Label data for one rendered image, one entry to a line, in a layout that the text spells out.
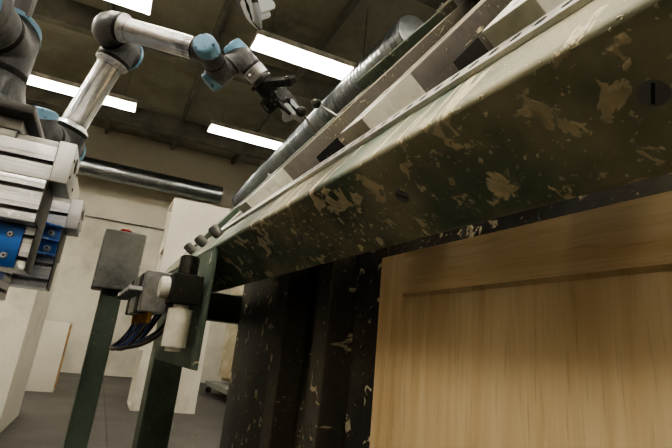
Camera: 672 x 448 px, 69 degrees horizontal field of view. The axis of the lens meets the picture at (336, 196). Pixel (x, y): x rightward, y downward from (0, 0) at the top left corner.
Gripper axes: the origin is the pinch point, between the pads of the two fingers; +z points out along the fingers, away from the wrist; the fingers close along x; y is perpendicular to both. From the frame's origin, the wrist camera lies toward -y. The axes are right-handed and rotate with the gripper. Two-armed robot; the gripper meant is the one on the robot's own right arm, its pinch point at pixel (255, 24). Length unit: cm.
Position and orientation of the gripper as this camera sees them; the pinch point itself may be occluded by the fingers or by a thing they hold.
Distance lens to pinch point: 119.4
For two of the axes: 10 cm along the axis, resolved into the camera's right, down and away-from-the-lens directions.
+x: -4.1, 2.5, 8.8
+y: 8.5, -2.4, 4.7
